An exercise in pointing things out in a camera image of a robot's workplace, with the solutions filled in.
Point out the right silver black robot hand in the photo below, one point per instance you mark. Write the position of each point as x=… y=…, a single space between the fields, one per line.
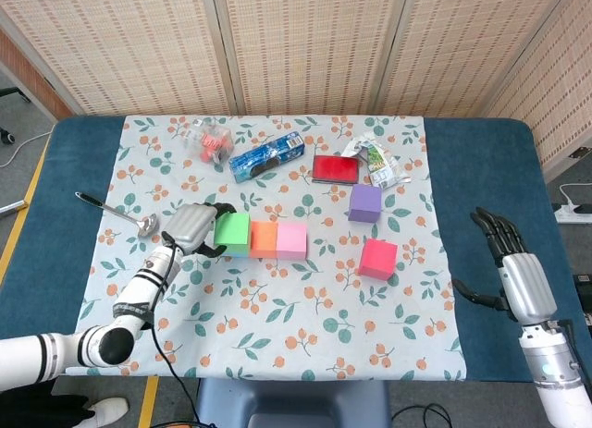
x=527 y=287

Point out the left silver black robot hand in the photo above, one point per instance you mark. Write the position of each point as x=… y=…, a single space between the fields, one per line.
x=189 y=227

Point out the green foam block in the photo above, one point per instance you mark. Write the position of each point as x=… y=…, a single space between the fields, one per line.
x=233 y=231

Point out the orange foam block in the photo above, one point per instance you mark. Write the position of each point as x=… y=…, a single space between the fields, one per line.
x=264 y=240

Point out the pink foam block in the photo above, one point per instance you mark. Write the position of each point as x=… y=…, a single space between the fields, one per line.
x=291 y=240

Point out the magenta red foam block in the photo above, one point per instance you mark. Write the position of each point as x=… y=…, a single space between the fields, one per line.
x=378 y=259

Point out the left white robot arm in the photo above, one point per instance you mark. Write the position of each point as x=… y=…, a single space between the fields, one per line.
x=139 y=294

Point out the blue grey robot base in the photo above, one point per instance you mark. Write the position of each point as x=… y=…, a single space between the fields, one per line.
x=296 y=405

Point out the black equipment box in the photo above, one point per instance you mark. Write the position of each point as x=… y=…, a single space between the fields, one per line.
x=585 y=284

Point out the white power strip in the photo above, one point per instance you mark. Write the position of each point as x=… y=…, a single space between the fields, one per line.
x=573 y=214

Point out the clear bag red contents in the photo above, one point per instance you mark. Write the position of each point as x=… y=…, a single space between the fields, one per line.
x=210 y=141

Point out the blue cookie box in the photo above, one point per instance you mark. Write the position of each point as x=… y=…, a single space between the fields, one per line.
x=268 y=157

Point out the floral fruit print tablecloth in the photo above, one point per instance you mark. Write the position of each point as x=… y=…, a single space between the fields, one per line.
x=296 y=317

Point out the flat red case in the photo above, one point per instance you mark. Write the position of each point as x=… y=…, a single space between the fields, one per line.
x=335 y=169

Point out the purple foam block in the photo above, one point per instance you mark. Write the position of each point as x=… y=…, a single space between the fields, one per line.
x=365 y=204

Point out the grey metal bar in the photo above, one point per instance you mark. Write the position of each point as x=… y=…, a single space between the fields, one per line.
x=11 y=208

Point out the crumpled green white snack packet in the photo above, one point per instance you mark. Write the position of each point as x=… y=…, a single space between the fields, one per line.
x=379 y=162

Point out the white shoe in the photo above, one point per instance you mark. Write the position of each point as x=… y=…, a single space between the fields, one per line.
x=106 y=409

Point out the black office chair base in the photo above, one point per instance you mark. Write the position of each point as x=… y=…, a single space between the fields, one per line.
x=6 y=136

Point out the bamboo folding screen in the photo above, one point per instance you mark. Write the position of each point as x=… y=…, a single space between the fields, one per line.
x=300 y=44

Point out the black trouser leg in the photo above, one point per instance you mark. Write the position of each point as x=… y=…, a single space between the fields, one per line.
x=37 y=407

